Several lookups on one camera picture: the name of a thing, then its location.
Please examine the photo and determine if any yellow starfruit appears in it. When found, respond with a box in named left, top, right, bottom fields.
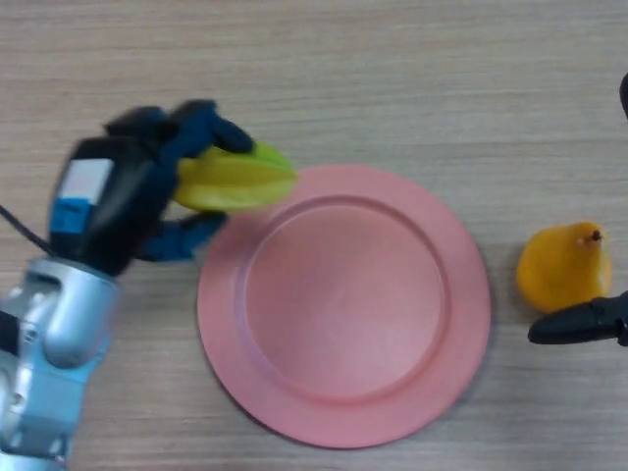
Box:
left=171, top=141, right=299, bottom=214

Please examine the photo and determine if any pink round plate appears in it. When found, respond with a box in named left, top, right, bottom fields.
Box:
left=196, top=164, right=493, bottom=450

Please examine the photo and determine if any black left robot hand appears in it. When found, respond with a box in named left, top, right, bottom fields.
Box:
left=48, top=99, right=255, bottom=278

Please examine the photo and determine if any orange yellow pear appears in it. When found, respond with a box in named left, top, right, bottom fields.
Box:
left=515, top=221, right=614, bottom=315

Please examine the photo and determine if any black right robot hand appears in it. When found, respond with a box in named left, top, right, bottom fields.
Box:
left=527, top=73, right=628, bottom=347

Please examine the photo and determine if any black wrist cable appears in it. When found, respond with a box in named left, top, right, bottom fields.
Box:
left=0, top=204, right=56, bottom=257

